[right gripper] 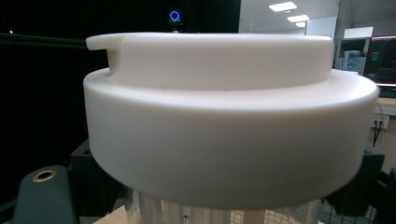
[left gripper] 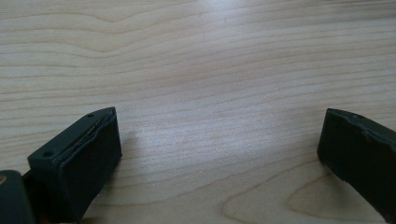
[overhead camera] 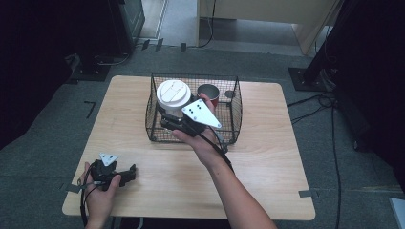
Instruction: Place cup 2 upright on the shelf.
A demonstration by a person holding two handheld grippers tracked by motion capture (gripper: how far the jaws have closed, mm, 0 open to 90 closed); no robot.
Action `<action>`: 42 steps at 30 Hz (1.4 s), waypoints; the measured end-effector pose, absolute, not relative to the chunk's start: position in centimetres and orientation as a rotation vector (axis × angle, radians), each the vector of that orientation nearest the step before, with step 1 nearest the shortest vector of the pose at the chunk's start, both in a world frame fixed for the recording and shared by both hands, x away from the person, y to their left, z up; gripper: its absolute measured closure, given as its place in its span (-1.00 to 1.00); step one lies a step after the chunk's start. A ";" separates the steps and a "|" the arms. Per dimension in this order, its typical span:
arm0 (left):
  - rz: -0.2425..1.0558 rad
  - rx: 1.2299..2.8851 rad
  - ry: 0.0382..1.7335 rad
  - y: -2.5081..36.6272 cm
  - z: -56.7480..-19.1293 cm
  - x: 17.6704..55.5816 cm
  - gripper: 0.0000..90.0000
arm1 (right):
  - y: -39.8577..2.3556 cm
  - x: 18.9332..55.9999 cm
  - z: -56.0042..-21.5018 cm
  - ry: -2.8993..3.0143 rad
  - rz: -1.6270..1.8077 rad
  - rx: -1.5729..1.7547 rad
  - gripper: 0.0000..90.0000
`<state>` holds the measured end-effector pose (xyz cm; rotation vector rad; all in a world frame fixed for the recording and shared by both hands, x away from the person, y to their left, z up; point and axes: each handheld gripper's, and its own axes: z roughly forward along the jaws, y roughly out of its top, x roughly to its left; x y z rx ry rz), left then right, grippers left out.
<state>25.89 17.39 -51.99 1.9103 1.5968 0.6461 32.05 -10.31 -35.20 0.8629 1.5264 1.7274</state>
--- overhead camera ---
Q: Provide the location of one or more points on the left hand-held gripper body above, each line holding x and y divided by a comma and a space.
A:
103, 173

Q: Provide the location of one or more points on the dark cabinet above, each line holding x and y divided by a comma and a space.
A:
127, 22

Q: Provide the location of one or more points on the flat black stand base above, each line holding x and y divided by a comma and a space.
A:
90, 73

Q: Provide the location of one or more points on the black curtain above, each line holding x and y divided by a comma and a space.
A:
38, 47
375, 79

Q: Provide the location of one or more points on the person's dark pants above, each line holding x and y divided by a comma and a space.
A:
178, 224

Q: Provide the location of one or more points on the grey tape strip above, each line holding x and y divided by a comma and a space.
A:
73, 188
306, 193

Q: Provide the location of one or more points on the red metal cup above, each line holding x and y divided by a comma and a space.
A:
208, 90

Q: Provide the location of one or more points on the short black floor tape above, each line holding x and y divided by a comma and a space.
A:
145, 44
159, 44
183, 47

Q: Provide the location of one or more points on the person's left hand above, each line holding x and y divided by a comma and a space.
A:
98, 203

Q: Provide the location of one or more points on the angled black floor tape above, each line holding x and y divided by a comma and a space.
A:
91, 108

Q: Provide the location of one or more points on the person's right hand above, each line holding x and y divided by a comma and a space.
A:
203, 149

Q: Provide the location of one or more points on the dark round disc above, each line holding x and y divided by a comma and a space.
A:
229, 94

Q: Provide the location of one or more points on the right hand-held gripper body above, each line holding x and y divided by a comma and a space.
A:
200, 114

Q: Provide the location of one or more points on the white lidded cup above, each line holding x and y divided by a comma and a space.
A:
173, 92

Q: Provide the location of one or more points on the white flat object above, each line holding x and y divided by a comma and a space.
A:
398, 213

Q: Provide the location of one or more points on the beige partition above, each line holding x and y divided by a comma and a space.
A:
270, 11

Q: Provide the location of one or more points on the black stand base with pole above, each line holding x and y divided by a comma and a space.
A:
305, 79

